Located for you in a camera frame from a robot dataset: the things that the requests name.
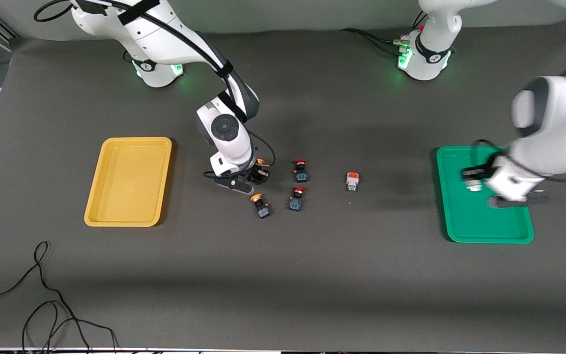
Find yellow plastic tray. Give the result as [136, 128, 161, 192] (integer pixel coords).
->
[84, 137, 172, 228]

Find green plastic tray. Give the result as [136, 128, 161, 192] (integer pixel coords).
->
[435, 146, 534, 244]

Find thin black floor cable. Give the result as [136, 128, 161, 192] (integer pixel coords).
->
[0, 241, 92, 354]
[22, 300, 119, 354]

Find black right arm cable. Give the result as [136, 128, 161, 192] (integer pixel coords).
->
[34, 0, 277, 178]

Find black left arm base cables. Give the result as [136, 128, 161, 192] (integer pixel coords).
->
[340, 28, 409, 56]

